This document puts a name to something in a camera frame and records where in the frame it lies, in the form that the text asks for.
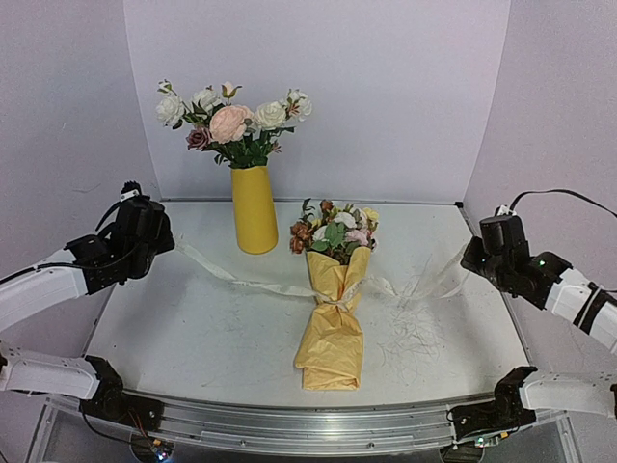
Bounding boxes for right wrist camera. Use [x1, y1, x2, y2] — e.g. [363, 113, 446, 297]
[495, 204, 517, 216]

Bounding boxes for cream printed ribbon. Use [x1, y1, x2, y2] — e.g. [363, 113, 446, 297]
[175, 238, 469, 311]

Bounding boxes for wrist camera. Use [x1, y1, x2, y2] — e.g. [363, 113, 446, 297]
[495, 204, 517, 216]
[120, 180, 143, 203]

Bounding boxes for white and pink flowers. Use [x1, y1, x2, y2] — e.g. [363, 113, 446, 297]
[155, 79, 312, 170]

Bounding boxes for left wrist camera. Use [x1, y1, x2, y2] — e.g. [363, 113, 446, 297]
[120, 180, 143, 203]

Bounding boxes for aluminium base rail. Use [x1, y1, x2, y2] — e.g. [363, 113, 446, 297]
[26, 390, 582, 463]

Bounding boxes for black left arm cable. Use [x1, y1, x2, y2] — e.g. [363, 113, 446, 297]
[94, 202, 124, 237]

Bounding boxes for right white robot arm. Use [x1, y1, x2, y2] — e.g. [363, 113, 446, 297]
[447, 214, 616, 446]

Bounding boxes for yellow ceramic vase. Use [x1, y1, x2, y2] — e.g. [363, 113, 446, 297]
[231, 166, 279, 255]

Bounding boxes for yellow paper bouquet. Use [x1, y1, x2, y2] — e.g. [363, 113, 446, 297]
[290, 199, 379, 391]

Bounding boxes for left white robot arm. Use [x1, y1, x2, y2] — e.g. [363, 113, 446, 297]
[1, 182, 174, 432]

